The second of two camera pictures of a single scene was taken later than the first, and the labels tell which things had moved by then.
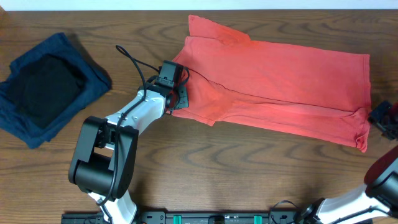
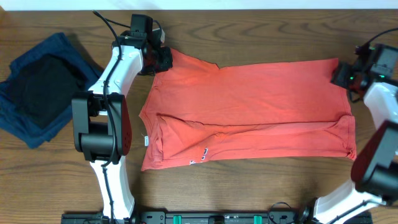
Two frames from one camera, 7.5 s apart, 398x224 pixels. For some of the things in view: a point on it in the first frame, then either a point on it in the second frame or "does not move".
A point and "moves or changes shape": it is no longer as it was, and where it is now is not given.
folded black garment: x=43 y=88 does not move
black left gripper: x=181 y=98 → x=166 y=59
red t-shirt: x=311 y=94 moves or changes shape
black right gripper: x=377 y=118 → x=340 y=73
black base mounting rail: x=189 y=217 does not move
